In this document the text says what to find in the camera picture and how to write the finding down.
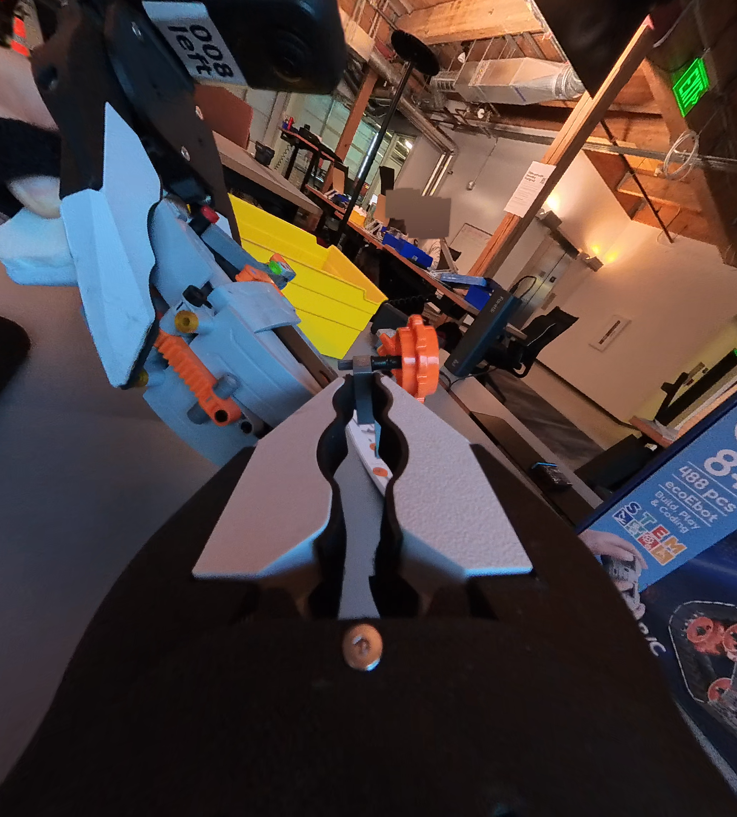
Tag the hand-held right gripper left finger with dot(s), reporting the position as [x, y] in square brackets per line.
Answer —
[260, 510]

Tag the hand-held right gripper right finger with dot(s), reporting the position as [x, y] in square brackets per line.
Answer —
[464, 510]

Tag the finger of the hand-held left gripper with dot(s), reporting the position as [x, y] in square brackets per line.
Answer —
[113, 268]

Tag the grey orange brick robot model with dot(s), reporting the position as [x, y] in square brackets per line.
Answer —
[247, 357]

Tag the grey bracket with orange wheels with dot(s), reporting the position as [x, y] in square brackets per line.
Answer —
[416, 357]

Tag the black power adapter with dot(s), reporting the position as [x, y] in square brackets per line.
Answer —
[552, 476]

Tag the open white instruction booklet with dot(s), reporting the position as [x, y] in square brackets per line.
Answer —
[368, 453]

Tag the black bar-shaped device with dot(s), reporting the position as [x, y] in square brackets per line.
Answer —
[483, 332]

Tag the long wooden workbench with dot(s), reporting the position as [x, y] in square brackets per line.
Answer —
[451, 293]

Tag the yellow plastic bin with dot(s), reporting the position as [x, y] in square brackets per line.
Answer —
[330, 293]

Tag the blue storage bin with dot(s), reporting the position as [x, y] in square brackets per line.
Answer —
[467, 287]
[407, 249]

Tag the blue toy kit box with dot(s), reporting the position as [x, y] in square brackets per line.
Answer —
[694, 510]

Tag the white paper notice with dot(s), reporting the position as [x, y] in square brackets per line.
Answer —
[528, 188]

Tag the white wall plate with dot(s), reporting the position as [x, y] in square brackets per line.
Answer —
[610, 333]

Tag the silver air duct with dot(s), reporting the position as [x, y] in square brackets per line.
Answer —
[515, 80]

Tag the wooden post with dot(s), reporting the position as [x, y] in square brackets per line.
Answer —
[573, 147]

